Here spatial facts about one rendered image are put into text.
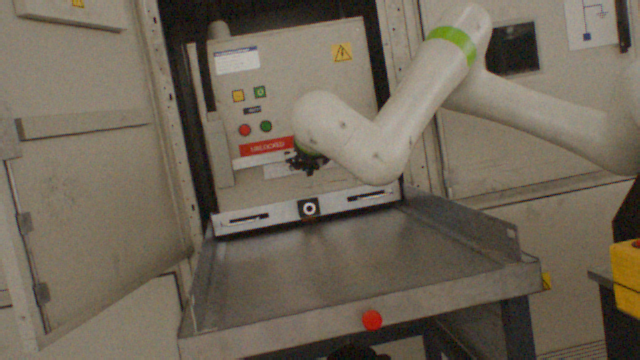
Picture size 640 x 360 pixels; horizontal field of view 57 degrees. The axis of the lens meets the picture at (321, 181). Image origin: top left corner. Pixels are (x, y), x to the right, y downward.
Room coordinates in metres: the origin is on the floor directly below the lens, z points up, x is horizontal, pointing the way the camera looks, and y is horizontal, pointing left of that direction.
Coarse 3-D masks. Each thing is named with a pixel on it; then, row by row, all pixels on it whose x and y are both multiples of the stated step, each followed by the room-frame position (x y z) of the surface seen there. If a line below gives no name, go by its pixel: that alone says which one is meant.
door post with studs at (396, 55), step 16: (384, 0) 1.65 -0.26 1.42; (400, 0) 1.65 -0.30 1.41; (384, 16) 1.65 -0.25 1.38; (400, 16) 1.65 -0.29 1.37; (384, 32) 1.65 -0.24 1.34; (400, 32) 1.65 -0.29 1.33; (384, 48) 1.65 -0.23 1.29; (400, 48) 1.65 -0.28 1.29; (400, 64) 1.65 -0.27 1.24; (400, 80) 1.65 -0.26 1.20; (416, 144) 1.65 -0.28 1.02; (416, 160) 1.65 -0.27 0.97; (416, 176) 1.65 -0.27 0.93
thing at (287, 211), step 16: (336, 192) 1.65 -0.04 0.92; (352, 192) 1.66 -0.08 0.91; (368, 192) 1.66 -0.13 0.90; (256, 208) 1.63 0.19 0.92; (272, 208) 1.63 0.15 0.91; (288, 208) 1.64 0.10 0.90; (320, 208) 1.65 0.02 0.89; (336, 208) 1.65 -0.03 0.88; (352, 208) 1.66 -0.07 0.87; (256, 224) 1.62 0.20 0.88; (272, 224) 1.63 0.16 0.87
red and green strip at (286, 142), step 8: (288, 136) 1.65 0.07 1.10; (248, 144) 1.64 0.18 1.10; (256, 144) 1.64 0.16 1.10; (264, 144) 1.64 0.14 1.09; (272, 144) 1.65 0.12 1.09; (280, 144) 1.65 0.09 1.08; (288, 144) 1.65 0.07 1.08; (240, 152) 1.64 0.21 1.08; (248, 152) 1.64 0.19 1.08; (256, 152) 1.64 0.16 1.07; (264, 152) 1.64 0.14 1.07
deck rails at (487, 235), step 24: (408, 192) 1.61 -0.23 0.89; (432, 216) 1.43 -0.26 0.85; (456, 216) 1.26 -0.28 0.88; (480, 216) 1.12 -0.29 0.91; (456, 240) 1.18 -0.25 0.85; (480, 240) 1.14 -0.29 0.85; (504, 240) 1.02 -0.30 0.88; (216, 264) 1.34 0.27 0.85; (504, 264) 0.97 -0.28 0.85; (192, 288) 0.95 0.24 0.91; (216, 288) 1.14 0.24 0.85; (192, 312) 0.90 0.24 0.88; (216, 312) 0.99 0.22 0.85
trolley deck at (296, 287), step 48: (240, 240) 1.58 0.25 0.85; (288, 240) 1.48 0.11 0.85; (336, 240) 1.39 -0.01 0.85; (384, 240) 1.30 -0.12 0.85; (432, 240) 1.23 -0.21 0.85; (240, 288) 1.12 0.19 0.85; (288, 288) 1.06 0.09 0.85; (336, 288) 1.01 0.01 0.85; (384, 288) 0.97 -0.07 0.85; (432, 288) 0.95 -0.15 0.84; (480, 288) 0.96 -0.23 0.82; (528, 288) 0.97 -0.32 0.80; (192, 336) 0.90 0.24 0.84; (240, 336) 0.91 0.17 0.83; (288, 336) 0.92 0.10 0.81; (336, 336) 0.93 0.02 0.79
